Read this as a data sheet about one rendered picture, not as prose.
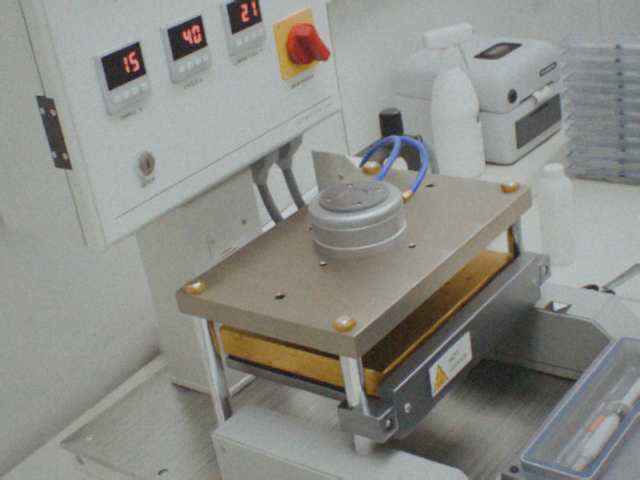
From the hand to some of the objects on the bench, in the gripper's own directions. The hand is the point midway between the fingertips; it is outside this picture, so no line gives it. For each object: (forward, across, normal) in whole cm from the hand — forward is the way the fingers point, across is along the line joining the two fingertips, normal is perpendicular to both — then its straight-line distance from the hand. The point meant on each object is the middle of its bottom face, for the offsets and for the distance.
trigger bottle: (+54, -67, +81) cm, 118 cm away
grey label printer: (+55, -71, +94) cm, 130 cm away
